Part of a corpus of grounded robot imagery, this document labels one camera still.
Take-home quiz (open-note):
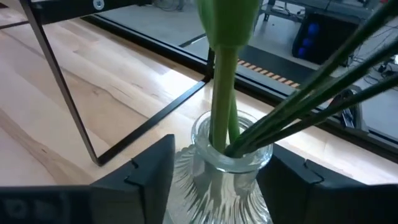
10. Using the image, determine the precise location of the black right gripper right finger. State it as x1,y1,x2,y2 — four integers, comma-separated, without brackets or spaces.
257,144,366,224

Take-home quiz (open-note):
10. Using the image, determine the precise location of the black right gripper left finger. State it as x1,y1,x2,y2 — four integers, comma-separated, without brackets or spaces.
90,134,176,224

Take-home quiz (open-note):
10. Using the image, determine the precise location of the short ribbed glass vase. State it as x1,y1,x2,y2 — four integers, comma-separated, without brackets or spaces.
163,110,274,224

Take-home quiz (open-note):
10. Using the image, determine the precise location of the pink artificial tulip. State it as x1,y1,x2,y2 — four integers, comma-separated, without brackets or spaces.
197,0,261,153

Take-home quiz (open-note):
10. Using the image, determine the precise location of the orange striped floor strip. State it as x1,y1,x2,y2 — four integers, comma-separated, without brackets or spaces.
238,58,302,88

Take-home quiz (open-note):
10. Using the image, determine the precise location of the black computer with blue lights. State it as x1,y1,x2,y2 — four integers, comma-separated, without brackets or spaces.
292,14,358,65

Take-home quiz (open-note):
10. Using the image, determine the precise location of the black metal frame stand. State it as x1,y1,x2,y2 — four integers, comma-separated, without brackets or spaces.
18,0,215,167

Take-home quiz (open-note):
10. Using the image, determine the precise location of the black table edge frame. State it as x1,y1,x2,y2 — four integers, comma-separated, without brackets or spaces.
81,14,398,156

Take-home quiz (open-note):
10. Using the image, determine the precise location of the black floor cable bundle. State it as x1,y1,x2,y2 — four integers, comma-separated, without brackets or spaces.
351,24,398,78

